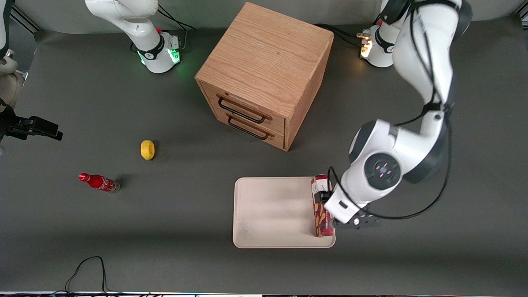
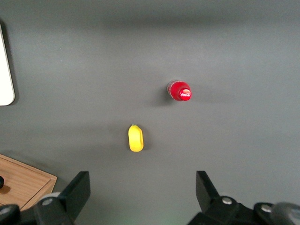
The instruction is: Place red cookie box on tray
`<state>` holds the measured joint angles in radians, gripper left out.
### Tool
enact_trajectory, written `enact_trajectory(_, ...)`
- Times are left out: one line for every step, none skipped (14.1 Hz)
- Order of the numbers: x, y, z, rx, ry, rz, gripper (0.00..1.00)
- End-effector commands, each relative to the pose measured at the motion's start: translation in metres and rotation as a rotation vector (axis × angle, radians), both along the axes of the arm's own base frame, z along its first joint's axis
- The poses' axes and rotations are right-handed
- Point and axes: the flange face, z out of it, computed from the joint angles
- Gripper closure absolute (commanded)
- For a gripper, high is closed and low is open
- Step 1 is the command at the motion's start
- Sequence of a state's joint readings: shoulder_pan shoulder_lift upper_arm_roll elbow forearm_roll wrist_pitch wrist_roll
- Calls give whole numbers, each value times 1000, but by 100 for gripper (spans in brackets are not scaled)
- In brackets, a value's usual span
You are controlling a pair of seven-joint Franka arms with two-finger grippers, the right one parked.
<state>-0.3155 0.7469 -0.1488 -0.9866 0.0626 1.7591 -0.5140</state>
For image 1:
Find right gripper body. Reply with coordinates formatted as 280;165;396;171
0;105;32;139

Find red cookie box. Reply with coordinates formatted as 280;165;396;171
310;174;335;238

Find cream plastic tray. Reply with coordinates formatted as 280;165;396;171
233;177;336;249

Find wooden drawer front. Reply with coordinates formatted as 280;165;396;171
214;105;286;150
204;82;287;135

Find red cola bottle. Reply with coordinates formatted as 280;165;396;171
78;172;120;193

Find yellow lemon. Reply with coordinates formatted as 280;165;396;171
140;139;156;160

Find wooden drawer cabinet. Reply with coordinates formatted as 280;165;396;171
195;2;335;152

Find black metal drawer handle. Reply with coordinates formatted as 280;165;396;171
226;115;270;141
217;96;267;124

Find thin black table cable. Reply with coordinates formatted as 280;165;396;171
52;256;124;296

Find black left base cables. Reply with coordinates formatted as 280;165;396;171
313;12;382;47

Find black base cables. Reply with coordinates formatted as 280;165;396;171
313;12;382;47
157;4;197;52

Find black right base cables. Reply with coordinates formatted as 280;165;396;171
157;4;197;52

